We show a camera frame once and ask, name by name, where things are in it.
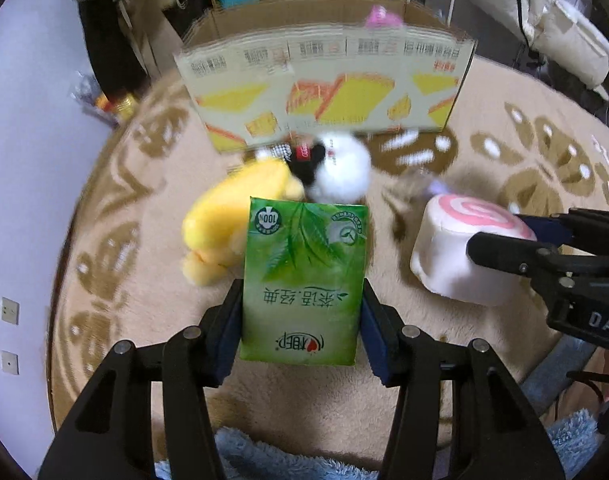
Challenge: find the pink swirl roll plush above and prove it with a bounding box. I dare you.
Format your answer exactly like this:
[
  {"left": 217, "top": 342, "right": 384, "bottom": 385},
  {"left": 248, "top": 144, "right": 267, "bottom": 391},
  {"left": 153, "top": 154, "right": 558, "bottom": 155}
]
[{"left": 409, "top": 194, "right": 535, "bottom": 307}]

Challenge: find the upper wall socket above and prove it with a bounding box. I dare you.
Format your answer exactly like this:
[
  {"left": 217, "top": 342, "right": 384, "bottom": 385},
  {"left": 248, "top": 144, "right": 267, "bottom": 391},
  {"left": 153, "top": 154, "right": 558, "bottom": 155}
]
[{"left": 0, "top": 297, "right": 19, "bottom": 325}]

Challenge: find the printed cardboard box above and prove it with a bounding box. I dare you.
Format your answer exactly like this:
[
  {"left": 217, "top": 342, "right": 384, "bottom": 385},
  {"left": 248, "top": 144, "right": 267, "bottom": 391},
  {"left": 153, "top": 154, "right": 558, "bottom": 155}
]
[{"left": 175, "top": 0, "right": 477, "bottom": 153}]

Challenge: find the beige patterned carpet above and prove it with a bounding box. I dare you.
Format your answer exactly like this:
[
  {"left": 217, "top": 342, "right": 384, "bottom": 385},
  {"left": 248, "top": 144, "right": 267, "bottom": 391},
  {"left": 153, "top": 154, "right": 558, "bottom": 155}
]
[{"left": 50, "top": 58, "right": 609, "bottom": 464}]

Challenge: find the purple plush bear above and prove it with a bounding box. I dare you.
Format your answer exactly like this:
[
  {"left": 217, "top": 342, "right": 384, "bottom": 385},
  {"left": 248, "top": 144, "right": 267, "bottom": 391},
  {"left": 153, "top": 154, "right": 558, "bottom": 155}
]
[{"left": 365, "top": 4, "right": 404, "bottom": 28}]

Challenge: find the green tissue pack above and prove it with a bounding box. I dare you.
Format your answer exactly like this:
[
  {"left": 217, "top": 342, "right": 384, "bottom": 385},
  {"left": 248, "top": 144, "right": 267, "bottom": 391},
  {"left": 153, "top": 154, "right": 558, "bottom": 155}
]
[{"left": 240, "top": 198, "right": 369, "bottom": 365}]

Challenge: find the blue fuzzy cloth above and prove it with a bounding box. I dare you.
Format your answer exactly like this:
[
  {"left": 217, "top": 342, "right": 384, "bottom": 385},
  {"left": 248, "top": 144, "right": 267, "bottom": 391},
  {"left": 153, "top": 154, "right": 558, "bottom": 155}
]
[{"left": 154, "top": 407, "right": 606, "bottom": 480}]

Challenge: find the beige hanging coat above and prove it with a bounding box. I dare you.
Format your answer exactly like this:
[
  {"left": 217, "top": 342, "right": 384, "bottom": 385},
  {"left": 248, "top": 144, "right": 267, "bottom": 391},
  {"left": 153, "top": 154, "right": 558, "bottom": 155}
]
[{"left": 119, "top": 0, "right": 183, "bottom": 79}]

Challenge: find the yellow plush toy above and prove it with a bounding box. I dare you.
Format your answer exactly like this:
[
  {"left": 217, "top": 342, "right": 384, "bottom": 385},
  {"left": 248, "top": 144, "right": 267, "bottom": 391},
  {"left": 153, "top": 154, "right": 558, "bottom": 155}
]
[{"left": 182, "top": 157, "right": 304, "bottom": 286}]

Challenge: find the white folded mattress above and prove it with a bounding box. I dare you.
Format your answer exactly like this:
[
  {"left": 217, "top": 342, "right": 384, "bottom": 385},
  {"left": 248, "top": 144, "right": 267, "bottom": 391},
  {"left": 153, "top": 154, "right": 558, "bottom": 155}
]
[{"left": 470, "top": 0, "right": 609, "bottom": 100}]

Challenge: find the wall socket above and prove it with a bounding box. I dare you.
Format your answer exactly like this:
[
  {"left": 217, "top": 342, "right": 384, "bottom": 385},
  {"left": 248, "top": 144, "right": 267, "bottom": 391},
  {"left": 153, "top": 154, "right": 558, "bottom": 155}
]
[
  {"left": 1, "top": 350, "right": 19, "bottom": 375},
  {"left": 0, "top": 297, "right": 19, "bottom": 325}
]

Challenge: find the white black plush toy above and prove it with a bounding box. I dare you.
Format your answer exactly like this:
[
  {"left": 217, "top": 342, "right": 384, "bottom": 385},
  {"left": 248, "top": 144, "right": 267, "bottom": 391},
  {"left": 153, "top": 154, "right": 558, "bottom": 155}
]
[{"left": 287, "top": 132, "right": 371, "bottom": 205}]

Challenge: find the lower wall socket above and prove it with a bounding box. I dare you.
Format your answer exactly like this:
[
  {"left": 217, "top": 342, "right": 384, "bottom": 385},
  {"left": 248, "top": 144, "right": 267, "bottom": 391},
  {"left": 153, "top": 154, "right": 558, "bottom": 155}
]
[{"left": 1, "top": 350, "right": 19, "bottom": 375}]

